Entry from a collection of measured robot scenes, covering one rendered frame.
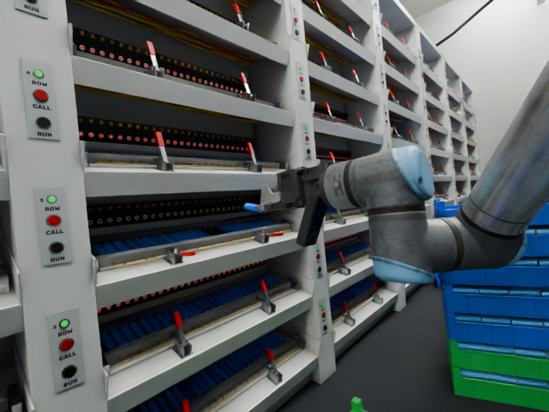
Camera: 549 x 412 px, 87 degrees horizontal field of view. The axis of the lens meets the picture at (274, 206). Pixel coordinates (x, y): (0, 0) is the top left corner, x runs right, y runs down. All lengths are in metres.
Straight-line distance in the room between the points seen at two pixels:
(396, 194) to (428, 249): 0.10
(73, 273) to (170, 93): 0.40
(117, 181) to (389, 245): 0.49
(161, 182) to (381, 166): 0.43
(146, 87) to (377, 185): 0.49
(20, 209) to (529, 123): 0.70
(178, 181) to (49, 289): 0.29
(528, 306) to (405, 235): 0.60
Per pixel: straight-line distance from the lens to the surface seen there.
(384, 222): 0.49
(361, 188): 0.51
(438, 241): 0.51
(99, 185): 0.61
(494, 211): 0.52
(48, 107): 0.61
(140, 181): 0.63
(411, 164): 0.48
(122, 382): 0.69
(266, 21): 1.17
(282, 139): 1.01
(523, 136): 0.48
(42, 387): 0.62
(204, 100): 0.75
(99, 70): 0.66
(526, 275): 1.01
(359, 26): 1.80
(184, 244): 0.71
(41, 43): 0.65
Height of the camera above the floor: 0.60
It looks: 1 degrees down
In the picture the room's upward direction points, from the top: 5 degrees counter-clockwise
